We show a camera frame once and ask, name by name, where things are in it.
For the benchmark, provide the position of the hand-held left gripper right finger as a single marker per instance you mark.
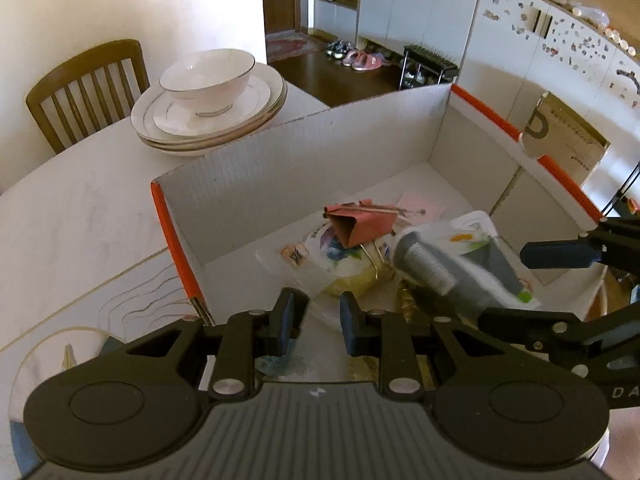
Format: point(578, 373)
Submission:
point(352, 325)

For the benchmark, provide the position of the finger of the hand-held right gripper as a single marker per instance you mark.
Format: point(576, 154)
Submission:
point(530, 327)
point(555, 255)

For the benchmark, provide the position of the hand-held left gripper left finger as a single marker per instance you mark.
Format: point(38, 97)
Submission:
point(290, 320)

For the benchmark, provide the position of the blueberry print snack packet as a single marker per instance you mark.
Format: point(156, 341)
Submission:
point(330, 255)

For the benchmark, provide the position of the pink binder clip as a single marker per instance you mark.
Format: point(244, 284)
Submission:
point(350, 225)

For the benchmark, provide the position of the grey white tissue pack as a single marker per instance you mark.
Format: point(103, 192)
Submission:
point(450, 265)

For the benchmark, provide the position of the pink sticky note pad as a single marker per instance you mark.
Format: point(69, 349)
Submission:
point(425, 205)

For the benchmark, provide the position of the red cardboard box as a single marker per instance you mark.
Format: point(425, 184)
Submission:
point(300, 160)

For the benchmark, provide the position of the large brown cardboard box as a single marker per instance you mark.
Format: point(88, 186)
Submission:
point(570, 145)

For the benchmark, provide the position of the white cabinet with magnets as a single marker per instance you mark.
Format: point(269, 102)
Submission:
point(550, 60)

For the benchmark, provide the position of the black shoe rack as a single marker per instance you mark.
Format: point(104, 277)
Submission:
point(430, 67)

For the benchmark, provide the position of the white gold-rimmed bowl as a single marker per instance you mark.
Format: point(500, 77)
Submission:
point(205, 85)

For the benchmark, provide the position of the pink slippers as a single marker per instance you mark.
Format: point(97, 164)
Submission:
point(367, 60)

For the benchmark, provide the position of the red door rug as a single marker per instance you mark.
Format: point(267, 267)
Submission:
point(292, 47)

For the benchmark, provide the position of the dark sneakers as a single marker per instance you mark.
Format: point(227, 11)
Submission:
point(337, 49)

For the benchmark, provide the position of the white lower cabinet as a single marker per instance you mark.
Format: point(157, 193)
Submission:
point(415, 10)

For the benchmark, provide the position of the brown wooden chair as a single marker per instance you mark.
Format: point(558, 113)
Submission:
point(85, 90)

